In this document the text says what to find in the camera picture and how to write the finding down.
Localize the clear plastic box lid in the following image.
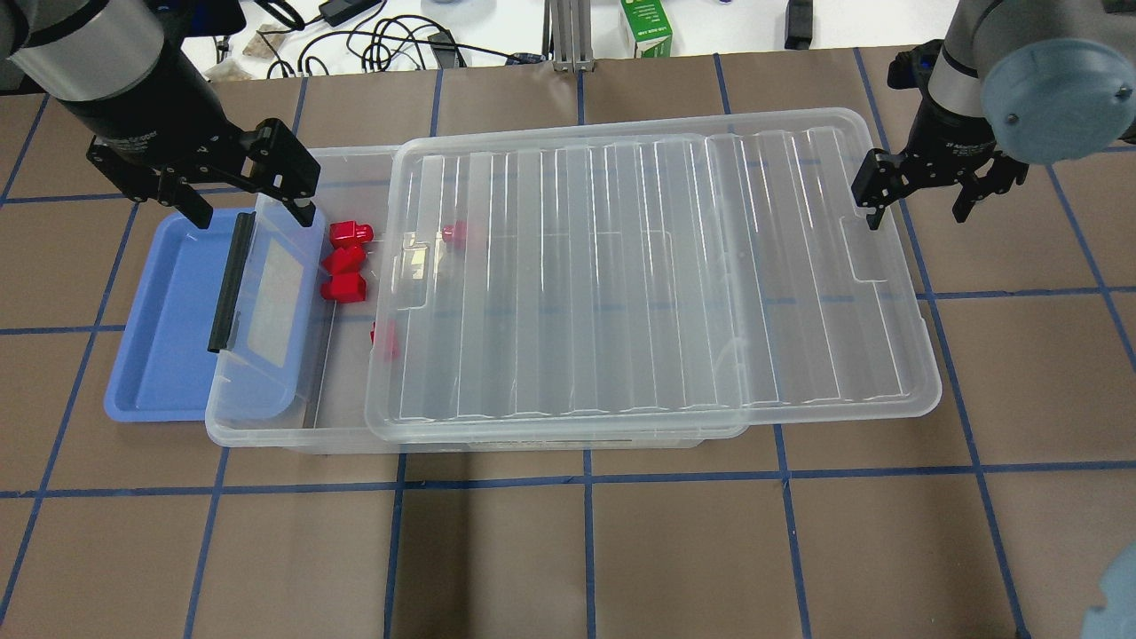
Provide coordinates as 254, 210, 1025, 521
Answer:
364, 106, 943, 446

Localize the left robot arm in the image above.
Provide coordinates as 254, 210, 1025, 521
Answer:
3, 1, 320, 229

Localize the blue plastic tray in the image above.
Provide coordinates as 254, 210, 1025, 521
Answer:
103, 205, 328, 426

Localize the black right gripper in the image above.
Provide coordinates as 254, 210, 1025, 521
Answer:
851, 98, 1028, 231

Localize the red block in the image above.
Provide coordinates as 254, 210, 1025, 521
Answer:
321, 244, 367, 279
319, 272, 367, 304
328, 221, 375, 249

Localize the green white carton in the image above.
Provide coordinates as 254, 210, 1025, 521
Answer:
618, 0, 675, 59

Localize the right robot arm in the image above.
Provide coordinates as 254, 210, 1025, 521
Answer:
851, 1, 1135, 230

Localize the black box latch handle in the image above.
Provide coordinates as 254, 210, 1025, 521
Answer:
208, 211, 256, 352

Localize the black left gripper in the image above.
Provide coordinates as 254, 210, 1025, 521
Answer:
86, 117, 321, 230

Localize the bag of nuts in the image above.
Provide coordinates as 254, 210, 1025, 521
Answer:
239, 23, 296, 63

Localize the black power adapter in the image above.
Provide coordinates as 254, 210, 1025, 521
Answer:
784, 0, 815, 50

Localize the black power brick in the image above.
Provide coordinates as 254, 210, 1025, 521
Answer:
318, 0, 384, 26

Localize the clear plastic storage box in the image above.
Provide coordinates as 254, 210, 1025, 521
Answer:
204, 146, 741, 454

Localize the aluminium frame post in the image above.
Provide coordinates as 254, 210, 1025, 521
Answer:
542, 0, 594, 73

